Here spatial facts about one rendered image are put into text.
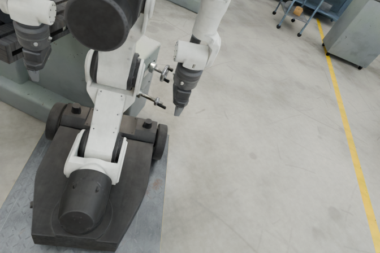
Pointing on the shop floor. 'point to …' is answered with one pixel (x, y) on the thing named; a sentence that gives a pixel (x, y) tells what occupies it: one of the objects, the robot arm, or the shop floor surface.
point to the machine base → (29, 97)
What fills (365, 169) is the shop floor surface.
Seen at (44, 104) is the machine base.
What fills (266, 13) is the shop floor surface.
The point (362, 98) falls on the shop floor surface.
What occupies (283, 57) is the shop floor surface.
